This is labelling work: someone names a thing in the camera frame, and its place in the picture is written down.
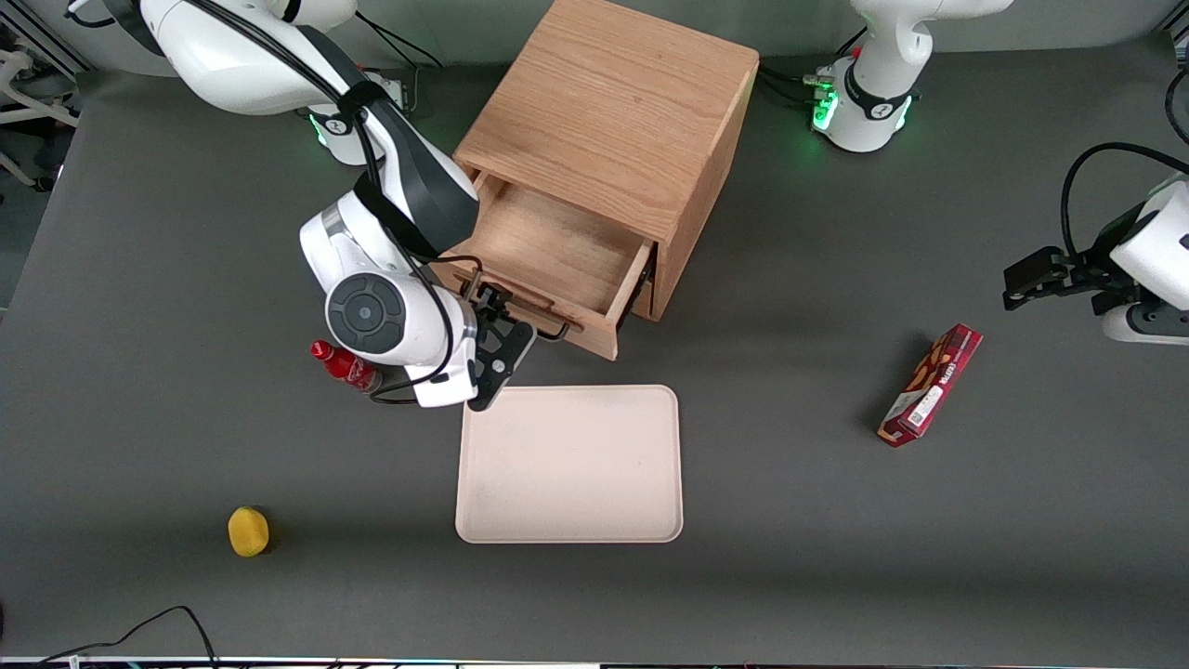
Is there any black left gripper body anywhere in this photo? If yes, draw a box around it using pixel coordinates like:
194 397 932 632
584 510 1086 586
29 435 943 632
1066 206 1151 300

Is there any black wire drawer handle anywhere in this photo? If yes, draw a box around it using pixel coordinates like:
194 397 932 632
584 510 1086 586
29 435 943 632
464 268 571 343

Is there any wooden drawer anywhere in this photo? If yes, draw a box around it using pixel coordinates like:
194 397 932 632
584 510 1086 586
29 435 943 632
430 172 657 361

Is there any wooden drawer cabinet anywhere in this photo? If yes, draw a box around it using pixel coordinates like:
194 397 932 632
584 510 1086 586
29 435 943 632
453 0 761 323

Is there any beige plastic tray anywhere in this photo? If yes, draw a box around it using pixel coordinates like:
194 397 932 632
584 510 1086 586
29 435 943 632
454 384 685 545

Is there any red soda bottle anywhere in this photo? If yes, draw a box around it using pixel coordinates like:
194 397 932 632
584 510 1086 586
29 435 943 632
309 339 384 394

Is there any red cookie box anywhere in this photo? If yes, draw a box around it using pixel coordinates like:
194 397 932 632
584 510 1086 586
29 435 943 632
877 322 985 449

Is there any yellow lemon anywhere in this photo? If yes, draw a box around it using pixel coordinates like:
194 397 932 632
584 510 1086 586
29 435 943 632
228 505 271 558

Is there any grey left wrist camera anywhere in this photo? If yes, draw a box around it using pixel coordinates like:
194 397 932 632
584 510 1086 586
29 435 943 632
1103 301 1189 347

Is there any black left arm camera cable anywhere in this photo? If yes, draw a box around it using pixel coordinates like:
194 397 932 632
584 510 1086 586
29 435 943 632
1059 141 1189 263

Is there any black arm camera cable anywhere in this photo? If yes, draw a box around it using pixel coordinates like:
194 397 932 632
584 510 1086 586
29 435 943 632
186 0 486 406
1059 141 1189 263

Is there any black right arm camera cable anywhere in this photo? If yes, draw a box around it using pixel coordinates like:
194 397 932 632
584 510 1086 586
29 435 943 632
186 0 486 406

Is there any black hanging cable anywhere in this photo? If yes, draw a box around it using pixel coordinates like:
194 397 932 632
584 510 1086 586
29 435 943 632
1165 65 1189 147

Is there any black base cable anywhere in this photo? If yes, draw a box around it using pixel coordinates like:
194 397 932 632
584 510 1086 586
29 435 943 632
758 78 822 109
758 61 830 92
356 13 449 72

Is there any black table edge cable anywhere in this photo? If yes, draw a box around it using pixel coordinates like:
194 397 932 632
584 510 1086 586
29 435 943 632
35 605 220 669

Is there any white tubular frame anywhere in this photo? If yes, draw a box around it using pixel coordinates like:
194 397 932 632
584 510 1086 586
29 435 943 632
0 46 81 191

